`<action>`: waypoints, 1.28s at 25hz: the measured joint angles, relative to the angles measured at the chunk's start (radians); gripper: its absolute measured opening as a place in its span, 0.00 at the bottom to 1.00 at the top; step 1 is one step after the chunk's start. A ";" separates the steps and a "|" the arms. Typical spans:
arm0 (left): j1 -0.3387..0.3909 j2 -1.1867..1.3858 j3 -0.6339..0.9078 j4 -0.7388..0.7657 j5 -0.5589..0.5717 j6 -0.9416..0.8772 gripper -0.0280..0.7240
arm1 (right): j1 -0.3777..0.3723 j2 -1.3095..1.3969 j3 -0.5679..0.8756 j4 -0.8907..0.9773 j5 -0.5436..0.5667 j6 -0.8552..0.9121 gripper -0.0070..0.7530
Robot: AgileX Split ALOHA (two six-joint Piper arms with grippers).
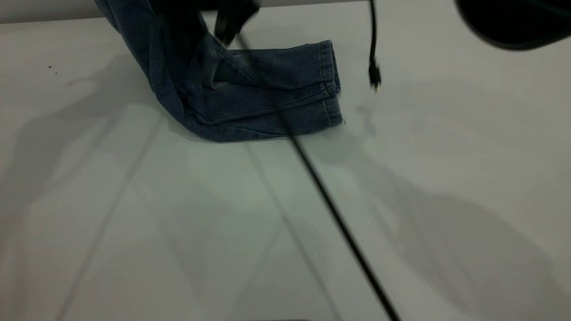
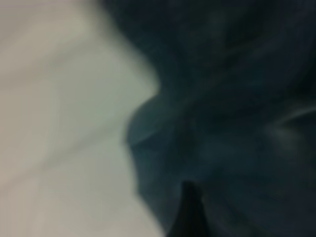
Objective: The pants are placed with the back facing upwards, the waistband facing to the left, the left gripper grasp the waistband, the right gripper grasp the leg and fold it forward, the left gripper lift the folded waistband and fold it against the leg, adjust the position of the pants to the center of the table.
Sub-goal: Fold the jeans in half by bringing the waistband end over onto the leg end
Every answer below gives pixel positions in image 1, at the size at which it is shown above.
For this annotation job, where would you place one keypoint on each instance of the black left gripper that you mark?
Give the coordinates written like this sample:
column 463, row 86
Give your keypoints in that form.
column 234, row 18

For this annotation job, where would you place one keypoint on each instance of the blue denim shorts with print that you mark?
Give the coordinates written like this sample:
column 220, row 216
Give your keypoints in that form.
column 303, row 67

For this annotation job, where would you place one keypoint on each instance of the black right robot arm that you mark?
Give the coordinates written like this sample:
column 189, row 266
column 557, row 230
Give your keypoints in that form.
column 513, row 22

